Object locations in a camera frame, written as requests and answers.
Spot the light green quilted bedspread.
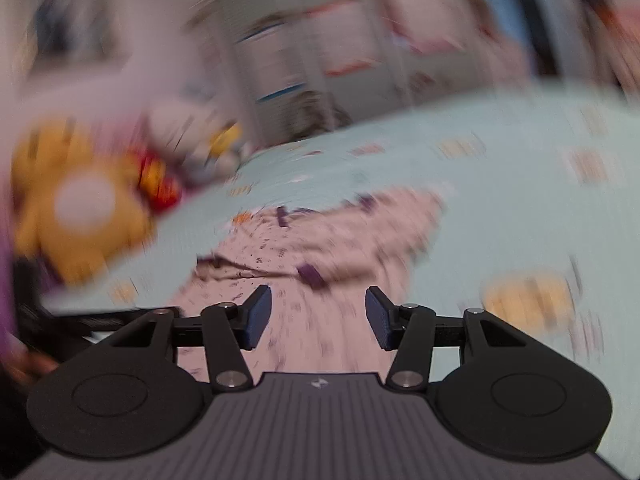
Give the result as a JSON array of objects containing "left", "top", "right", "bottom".
[{"left": 43, "top": 84, "right": 639, "bottom": 479}]

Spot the pink patterned pajama garment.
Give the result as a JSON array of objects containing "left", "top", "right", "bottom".
[{"left": 171, "top": 188, "right": 445, "bottom": 379}]

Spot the red plush toy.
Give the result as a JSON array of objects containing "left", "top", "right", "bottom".
[{"left": 127, "top": 148, "right": 182, "bottom": 214}]

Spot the yellow plush toy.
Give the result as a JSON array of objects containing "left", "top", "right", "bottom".
[{"left": 11, "top": 117, "right": 155, "bottom": 285}]

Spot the sliding door wardrobe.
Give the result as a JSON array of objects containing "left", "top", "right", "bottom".
[{"left": 188, "top": 0, "right": 486, "bottom": 145}]

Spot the white cat plush toy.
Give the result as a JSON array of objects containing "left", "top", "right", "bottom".
[{"left": 146, "top": 98, "right": 254, "bottom": 188}]

